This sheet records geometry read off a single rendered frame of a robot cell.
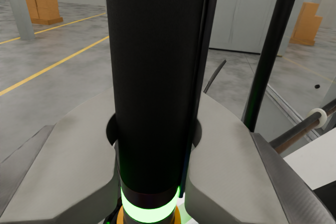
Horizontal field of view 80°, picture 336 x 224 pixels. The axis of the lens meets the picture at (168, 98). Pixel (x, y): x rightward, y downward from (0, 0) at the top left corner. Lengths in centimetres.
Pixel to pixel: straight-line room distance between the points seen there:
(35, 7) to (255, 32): 693
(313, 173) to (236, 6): 525
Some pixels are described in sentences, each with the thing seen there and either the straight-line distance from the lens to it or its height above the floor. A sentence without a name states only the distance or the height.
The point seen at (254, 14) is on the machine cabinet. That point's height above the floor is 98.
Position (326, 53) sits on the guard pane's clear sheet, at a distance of 113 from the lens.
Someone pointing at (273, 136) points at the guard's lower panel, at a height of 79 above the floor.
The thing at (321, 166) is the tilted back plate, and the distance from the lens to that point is 54.
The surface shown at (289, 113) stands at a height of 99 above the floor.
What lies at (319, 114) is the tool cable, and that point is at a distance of 38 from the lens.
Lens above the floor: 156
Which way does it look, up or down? 30 degrees down
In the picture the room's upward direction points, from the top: 4 degrees clockwise
